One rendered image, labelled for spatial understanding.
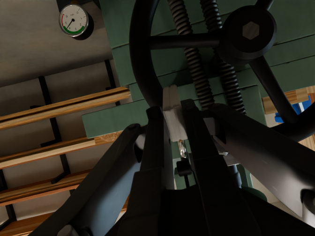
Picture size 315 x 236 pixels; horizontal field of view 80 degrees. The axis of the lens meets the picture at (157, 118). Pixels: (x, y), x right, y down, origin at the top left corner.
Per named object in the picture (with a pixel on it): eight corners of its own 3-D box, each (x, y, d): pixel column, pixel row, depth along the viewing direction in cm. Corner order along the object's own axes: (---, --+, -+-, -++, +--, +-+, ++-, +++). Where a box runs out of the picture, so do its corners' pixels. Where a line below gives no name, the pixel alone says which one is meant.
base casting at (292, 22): (320, -15, 37) (329, 31, 38) (236, 56, 94) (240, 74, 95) (108, 48, 43) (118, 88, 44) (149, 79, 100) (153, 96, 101)
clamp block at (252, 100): (261, 83, 31) (273, 136, 31) (237, 89, 44) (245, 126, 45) (173, 105, 33) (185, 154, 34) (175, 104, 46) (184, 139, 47)
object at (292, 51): (316, 33, 38) (320, 53, 38) (268, 58, 59) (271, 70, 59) (128, 84, 43) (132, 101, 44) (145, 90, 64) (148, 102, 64)
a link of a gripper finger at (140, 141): (170, 146, 14) (131, 154, 14) (168, 118, 18) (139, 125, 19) (165, 129, 13) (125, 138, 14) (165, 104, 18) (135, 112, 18)
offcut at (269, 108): (281, 92, 41) (285, 111, 41) (275, 93, 44) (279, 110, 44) (262, 97, 42) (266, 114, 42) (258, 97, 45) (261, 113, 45)
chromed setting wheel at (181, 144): (182, 129, 66) (190, 163, 67) (182, 124, 78) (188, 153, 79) (173, 130, 66) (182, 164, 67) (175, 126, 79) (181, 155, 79)
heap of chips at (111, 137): (125, 129, 46) (128, 140, 46) (137, 123, 58) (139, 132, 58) (93, 136, 47) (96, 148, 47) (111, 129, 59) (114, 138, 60)
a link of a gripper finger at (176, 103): (171, 108, 14) (181, 106, 14) (169, 85, 21) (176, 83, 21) (180, 141, 16) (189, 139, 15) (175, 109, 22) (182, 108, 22)
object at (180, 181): (192, 171, 77) (201, 206, 78) (191, 164, 86) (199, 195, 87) (172, 174, 78) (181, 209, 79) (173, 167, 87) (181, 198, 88)
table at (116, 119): (419, 23, 28) (426, 64, 28) (295, 64, 58) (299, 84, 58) (52, 118, 36) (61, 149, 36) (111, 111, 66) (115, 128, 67)
